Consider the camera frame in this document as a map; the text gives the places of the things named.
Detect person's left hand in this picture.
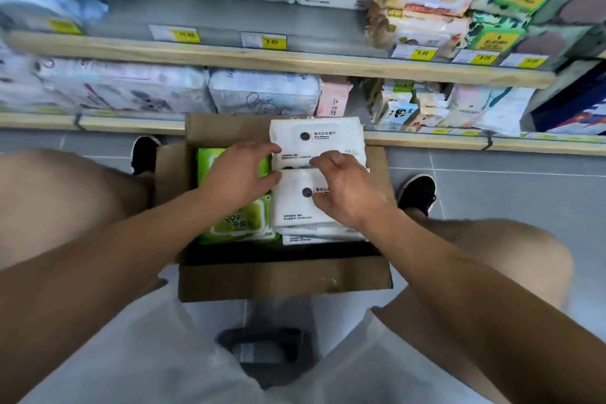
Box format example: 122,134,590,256
196,141,283,220

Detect person's right hand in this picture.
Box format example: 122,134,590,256
309,150,395,233

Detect white blue tissue pack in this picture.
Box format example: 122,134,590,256
208,68,323,117

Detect brown cardboard box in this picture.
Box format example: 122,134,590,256
153,112,398,304

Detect wooden edged grey shelf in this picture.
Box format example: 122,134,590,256
0,0,606,157

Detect person's left forearm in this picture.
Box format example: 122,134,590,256
0,190,223,404

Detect person's right forearm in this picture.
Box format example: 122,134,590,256
362,207,606,404

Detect person's right black shoe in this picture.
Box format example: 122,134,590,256
396,173,438,218

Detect person's black shoe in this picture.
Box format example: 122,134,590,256
396,173,438,218
129,134,163,177

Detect person's left black shoe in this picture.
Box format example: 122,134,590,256
129,134,163,177

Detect person's left leg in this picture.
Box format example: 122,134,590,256
0,148,158,273

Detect person's white shorts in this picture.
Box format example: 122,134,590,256
18,273,480,404

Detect yellow white price tag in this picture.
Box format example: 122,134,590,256
47,19,84,36
499,53,550,70
452,49,501,67
391,43,439,62
240,32,288,51
148,24,201,45

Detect pastel floral towel pack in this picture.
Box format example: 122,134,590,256
446,84,504,130

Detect black stool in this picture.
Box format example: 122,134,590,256
214,326,319,391

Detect white pastel towel pack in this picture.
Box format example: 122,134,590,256
478,86,537,138

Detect dark blue printed pack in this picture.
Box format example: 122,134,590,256
529,62,606,138

